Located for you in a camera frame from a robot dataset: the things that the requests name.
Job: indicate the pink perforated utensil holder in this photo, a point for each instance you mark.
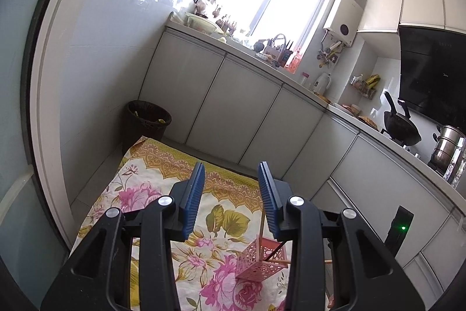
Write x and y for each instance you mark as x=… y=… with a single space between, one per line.
x=255 y=267

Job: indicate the floral tablecloth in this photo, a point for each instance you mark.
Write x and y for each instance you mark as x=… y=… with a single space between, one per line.
x=225 y=220

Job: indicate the yellow banana bunch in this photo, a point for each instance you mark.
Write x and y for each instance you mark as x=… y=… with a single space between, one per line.
x=373 y=81

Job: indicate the black wok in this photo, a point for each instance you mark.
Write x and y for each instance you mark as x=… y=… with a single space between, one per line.
x=400 y=130

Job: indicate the white wall water heater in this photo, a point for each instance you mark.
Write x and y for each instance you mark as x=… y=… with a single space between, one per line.
x=342 y=19

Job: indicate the clear plastic pitcher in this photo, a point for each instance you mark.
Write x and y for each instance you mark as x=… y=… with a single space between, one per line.
x=458 y=165

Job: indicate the frosted glass sliding door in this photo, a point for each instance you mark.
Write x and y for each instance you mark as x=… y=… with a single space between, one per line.
x=18 y=150

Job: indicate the plate of food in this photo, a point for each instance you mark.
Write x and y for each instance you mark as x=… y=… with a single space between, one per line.
x=367 y=120

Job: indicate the orange red packet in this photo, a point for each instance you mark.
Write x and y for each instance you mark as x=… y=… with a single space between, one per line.
x=295 y=60

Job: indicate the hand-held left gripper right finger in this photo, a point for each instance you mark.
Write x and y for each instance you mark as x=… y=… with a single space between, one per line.
x=269 y=201

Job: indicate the black wok spatula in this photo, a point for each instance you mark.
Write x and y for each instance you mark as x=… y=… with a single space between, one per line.
x=405 y=108

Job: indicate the stainless steel steamer pot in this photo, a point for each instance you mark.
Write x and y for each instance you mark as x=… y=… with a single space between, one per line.
x=446 y=150

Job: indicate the clear jar with pink lid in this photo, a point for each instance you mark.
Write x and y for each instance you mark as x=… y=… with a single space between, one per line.
x=304 y=79

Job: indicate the wall spice rack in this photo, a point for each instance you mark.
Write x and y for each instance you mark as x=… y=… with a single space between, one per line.
x=362 y=88

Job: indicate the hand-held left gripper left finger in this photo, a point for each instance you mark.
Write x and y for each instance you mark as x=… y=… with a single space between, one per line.
x=193 y=201

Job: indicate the bundle of wooden chopsticks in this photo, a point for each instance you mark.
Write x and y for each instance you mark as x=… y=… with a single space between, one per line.
x=280 y=262

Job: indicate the pale green basin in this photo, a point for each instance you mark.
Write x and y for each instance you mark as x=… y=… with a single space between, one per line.
x=200 y=23

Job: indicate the white upper wall cabinets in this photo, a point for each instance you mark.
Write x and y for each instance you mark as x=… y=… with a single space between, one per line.
x=418 y=1

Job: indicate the black range hood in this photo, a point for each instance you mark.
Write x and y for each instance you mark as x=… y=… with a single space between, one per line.
x=433 y=67

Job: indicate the dark woven trash bin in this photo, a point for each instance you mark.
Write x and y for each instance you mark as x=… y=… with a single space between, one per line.
x=145 y=129

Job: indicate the white plastic jug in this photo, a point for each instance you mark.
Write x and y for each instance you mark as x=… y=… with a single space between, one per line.
x=322 y=84

